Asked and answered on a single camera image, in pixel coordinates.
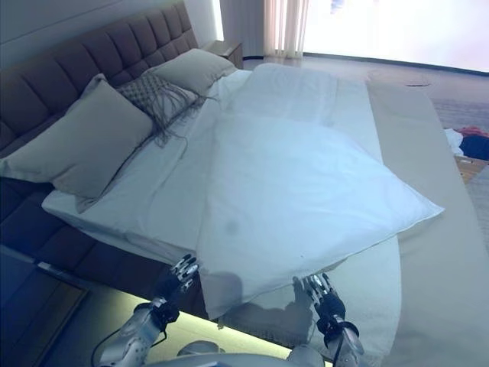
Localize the white fitted mattress sheet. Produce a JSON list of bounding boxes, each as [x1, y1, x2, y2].
[[40, 68, 253, 268]]

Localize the sheer beige curtain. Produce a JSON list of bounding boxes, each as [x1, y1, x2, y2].
[[263, 0, 310, 58]]

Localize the small wooden nightstand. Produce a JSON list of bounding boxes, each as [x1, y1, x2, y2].
[[202, 40, 245, 70]]

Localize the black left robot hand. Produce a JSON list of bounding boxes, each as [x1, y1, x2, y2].
[[154, 254, 200, 303]]

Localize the red garment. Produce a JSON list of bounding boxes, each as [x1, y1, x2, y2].
[[458, 125, 489, 138]]

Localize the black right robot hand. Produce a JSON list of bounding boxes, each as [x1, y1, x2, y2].
[[292, 273, 347, 325]]

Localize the large beige pillow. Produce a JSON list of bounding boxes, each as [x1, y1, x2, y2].
[[0, 73, 154, 213], [151, 48, 238, 96]]

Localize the white garment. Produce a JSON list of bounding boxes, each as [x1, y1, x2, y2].
[[442, 128, 465, 156]]

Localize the glowing under-bed light strip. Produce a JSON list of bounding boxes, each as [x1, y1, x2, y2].
[[106, 290, 299, 347]]

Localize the black garment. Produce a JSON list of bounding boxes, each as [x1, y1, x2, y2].
[[458, 134, 489, 161]]

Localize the white duvet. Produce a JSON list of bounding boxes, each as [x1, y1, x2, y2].
[[195, 63, 446, 320]]

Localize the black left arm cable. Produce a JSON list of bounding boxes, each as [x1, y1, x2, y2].
[[93, 330, 167, 367]]

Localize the grey tufted headboard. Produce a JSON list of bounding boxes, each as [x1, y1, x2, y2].
[[0, 5, 199, 158]]

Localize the beige bedspread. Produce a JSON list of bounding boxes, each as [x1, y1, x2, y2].
[[364, 74, 489, 367]]

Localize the grey striped rug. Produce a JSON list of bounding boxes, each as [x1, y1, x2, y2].
[[429, 89, 489, 215]]

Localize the silver robot torso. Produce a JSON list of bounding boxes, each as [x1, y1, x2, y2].
[[151, 342, 325, 367]]

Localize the grey fringed macrame cushion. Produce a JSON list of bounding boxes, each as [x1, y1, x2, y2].
[[116, 72, 219, 148]]

